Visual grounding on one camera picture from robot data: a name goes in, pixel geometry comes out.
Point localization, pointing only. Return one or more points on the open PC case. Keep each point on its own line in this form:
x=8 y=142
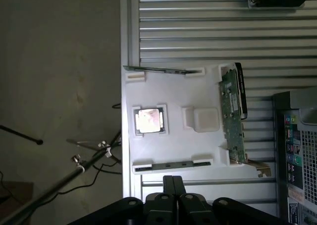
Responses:
x=307 y=145

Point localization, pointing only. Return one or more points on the black camera tripod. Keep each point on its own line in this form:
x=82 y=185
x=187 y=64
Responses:
x=62 y=180

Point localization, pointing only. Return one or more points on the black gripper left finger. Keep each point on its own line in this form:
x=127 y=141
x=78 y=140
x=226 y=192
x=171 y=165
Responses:
x=156 y=210

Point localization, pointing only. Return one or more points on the silver CPU chip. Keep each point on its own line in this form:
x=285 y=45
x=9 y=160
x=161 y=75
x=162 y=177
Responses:
x=148 y=121

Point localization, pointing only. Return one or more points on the white parts rack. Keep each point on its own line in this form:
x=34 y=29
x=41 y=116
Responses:
x=198 y=91

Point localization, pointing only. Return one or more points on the green graphics card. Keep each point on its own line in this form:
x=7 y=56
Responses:
x=232 y=116

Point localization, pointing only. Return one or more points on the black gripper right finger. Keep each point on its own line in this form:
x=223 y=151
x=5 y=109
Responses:
x=193 y=210

